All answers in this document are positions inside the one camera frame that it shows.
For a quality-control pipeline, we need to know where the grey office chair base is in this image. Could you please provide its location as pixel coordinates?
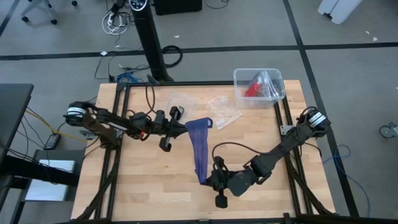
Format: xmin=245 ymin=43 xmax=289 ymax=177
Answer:
xmin=21 ymin=0 xmax=78 ymax=26

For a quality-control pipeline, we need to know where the white flat box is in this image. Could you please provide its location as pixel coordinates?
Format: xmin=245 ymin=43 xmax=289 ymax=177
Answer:
xmin=24 ymin=159 xmax=76 ymax=202

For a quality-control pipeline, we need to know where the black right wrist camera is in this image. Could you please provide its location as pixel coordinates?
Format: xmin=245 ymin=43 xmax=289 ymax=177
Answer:
xmin=228 ymin=169 xmax=259 ymax=197

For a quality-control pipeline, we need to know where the white power strip cable bundle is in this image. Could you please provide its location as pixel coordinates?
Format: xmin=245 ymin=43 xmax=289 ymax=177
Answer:
xmin=101 ymin=11 xmax=129 ymax=35

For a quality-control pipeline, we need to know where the white plastic floor object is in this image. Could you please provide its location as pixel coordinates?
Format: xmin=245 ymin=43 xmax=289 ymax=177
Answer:
xmin=317 ymin=0 xmax=364 ymax=25

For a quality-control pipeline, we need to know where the crumpled clear plastic bag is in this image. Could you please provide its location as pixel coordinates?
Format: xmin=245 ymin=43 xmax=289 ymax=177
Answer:
xmin=248 ymin=70 xmax=280 ymax=97

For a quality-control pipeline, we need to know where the grey caster wheel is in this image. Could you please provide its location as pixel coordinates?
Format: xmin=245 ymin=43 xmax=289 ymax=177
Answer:
xmin=379 ymin=123 xmax=398 ymax=139

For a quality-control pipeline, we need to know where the long blue floor cable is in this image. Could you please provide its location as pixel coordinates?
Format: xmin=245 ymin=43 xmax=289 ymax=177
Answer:
xmin=323 ymin=144 xmax=371 ymax=218

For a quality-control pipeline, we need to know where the clear plastic zip bag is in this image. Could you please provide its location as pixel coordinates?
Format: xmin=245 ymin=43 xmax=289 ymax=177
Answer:
xmin=205 ymin=95 xmax=243 ymax=130

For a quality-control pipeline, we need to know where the clear plastic storage bin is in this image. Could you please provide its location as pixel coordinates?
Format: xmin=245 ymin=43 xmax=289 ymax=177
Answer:
xmin=233 ymin=68 xmax=286 ymax=110

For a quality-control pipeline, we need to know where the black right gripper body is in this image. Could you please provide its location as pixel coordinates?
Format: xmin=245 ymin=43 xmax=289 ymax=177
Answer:
xmin=212 ymin=156 xmax=233 ymax=210

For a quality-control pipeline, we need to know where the red item in bin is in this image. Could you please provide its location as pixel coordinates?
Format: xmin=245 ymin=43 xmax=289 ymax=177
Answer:
xmin=244 ymin=82 xmax=262 ymax=98

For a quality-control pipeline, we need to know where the blue elastic bandage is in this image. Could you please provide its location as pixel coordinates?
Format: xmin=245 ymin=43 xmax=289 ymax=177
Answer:
xmin=185 ymin=117 xmax=215 ymax=184

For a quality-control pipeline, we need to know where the yellow cable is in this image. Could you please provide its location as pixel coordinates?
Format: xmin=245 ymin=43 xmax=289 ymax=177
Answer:
xmin=25 ymin=108 xmax=88 ymax=144

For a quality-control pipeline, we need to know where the black box on floor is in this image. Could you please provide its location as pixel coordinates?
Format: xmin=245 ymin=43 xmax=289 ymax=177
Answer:
xmin=154 ymin=0 xmax=203 ymax=16

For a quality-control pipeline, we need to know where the clear bag with black handle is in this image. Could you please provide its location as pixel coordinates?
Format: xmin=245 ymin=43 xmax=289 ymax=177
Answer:
xmin=161 ymin=91 xmax=200 ymax=124

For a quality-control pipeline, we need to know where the black desk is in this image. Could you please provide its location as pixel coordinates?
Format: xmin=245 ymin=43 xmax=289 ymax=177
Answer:
xmin=0 ymin=83 xmax=80 ymax=224

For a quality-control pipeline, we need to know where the tangled blue cable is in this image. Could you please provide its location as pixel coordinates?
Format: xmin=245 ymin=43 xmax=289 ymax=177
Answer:
xmin=116 ymin=72 xmax=137 ymax=83

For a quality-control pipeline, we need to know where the black coiled floor cable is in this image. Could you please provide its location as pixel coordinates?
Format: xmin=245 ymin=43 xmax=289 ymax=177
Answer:
xmin=161 ymin=45 xmax=183 ymax=68

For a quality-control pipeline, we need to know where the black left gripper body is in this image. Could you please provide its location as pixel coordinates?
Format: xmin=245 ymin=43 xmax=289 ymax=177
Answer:
xmin=154 ymin=106 xmax=185 ymax=153

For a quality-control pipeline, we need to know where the black tower fan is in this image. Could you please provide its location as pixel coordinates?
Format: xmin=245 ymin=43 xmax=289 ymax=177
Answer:
xmin=129 ymin=0 xmax=175 ymax=83

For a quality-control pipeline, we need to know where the black power adapter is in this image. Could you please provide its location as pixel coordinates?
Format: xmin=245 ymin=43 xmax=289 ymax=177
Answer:
xmin=44 ymin=133 xmax=62 ymax=151

